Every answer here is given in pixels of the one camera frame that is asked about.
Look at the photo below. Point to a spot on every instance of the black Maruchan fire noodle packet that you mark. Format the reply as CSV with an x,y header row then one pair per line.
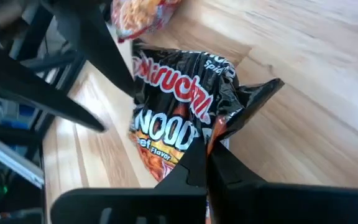
x,y
179,93

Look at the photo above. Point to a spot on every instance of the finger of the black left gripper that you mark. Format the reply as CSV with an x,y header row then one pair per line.
x,y
98,37
26,81

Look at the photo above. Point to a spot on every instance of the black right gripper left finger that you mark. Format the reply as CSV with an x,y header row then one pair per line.
x,y
194,174

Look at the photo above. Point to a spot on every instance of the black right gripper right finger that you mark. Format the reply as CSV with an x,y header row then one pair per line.
x,y
225,174

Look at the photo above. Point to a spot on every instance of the red Maruchan roast beef packet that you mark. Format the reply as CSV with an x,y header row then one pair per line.
x,y
141,15

